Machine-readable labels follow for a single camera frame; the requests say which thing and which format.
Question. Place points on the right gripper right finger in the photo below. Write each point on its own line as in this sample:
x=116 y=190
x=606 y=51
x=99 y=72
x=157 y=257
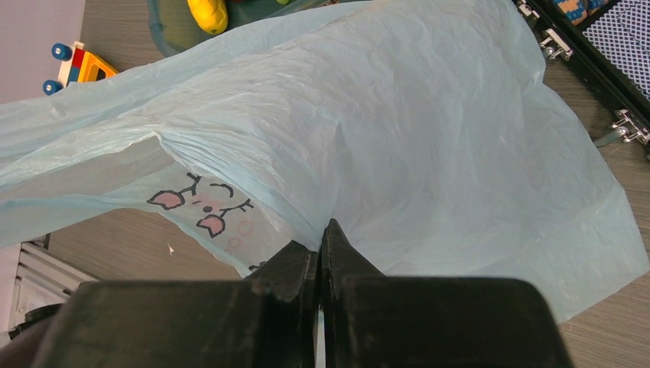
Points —
x=374 y=320

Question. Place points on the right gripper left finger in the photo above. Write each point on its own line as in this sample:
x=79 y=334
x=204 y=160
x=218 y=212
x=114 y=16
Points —
x=264 y=320

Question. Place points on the light blue plastic bag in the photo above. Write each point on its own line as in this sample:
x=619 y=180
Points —
x=423 y=127

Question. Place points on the teal plastic fruit container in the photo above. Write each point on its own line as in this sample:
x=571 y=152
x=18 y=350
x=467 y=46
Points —
x=174 y=30

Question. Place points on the orange yellow toy truck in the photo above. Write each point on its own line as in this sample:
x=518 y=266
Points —
x=77 y=66

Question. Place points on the black poker chip case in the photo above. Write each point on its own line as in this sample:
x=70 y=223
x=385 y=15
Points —
x=606 y=45

